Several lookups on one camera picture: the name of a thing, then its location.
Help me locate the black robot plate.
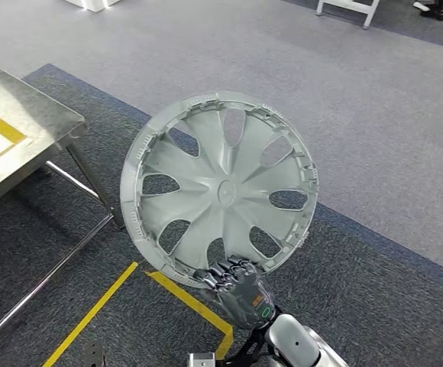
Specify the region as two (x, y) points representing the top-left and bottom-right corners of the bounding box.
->
(82, 338), (106, 367)

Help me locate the silver plastic hubcap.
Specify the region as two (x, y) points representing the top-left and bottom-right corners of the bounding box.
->
(119, 91), (319, 290)

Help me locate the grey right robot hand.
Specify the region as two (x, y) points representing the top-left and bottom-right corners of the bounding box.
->
(192, 255), (278, 331)

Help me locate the yellow floor tape strip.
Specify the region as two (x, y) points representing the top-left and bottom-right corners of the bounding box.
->
(42, 261), (139, 367)
(145, 271), (234, 362)

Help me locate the white display plinth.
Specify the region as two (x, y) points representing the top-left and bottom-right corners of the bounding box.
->
(63, 0), (122, 14)

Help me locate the yellow tape bench outline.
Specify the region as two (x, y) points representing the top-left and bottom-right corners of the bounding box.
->
(0, 101), (28, 174)

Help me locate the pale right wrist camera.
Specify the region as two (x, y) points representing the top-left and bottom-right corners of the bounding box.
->
(187, 352), (216, 367)

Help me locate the steel workbench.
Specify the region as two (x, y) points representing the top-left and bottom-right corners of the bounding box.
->
(0, 55), (126, 352)

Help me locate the white table frame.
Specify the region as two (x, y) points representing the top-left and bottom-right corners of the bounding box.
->
(315, 0), (382, 31)

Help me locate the black camera bracket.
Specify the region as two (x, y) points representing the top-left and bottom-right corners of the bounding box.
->
(214, 306), (283, 367)

